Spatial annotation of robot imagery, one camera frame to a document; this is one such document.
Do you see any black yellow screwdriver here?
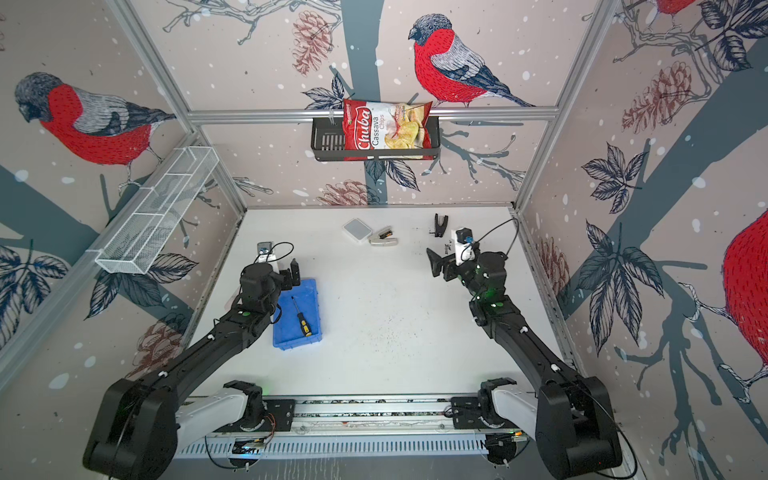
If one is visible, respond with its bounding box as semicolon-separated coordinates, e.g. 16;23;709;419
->
291;297;313;337

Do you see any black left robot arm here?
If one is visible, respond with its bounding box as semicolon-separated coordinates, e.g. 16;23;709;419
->
83;261;301;479

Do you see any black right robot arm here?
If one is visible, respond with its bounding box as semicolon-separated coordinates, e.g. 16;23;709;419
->
427;247;623;479

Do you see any blue plastic bin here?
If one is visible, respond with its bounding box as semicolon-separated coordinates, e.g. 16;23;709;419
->
273;279;323;351

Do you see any black staple remover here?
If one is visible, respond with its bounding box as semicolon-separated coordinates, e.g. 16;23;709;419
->
432;213;449;238

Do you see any small beige stapler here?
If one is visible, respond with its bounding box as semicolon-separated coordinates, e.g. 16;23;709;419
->
368;226;399;247

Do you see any grey square box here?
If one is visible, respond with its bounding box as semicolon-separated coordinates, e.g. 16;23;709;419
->
342;218;373;243

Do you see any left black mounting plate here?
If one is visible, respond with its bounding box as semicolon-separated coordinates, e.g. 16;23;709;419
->
237;399;296;433

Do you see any black mounting plate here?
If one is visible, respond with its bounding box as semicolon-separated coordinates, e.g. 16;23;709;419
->
237;399;296;433
443;396;520;431

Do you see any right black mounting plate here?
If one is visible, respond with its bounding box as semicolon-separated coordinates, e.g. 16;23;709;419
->
443;396;520;431

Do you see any red cassava chips bag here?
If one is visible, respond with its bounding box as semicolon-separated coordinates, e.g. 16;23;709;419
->
342;99;432;151

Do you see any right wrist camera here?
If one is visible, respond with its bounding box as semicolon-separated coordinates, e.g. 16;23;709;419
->
451;227;475;266

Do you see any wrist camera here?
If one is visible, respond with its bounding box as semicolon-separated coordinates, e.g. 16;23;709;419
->
451;227;475;266
254;242;277;263

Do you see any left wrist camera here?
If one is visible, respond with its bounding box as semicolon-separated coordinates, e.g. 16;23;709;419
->
254;242;277;263

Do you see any black wire wall basket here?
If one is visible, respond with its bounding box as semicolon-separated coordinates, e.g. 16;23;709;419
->
310;116;441;162

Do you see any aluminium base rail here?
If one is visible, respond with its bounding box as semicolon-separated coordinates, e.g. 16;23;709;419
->
171;385;537;440

